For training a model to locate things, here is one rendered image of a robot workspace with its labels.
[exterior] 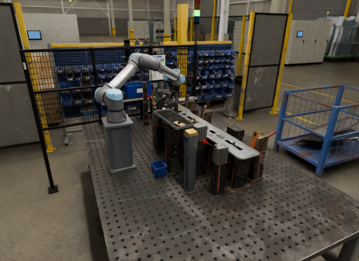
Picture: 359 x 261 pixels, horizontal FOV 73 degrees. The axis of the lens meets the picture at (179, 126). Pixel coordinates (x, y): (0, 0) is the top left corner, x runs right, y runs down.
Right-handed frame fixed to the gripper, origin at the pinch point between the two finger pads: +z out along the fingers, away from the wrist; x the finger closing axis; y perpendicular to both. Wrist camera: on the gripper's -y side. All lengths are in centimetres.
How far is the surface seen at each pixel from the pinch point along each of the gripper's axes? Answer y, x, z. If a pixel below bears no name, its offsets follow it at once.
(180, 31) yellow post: -60, 38, -67
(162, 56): -55, 11, -39
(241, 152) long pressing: 111, -8, 0
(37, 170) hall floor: -108, -144, 104
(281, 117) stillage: 0, 173, 45
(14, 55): -162, -144, -33
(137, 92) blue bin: -35.9, -28.2, -4.9
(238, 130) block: 87, 11, -2
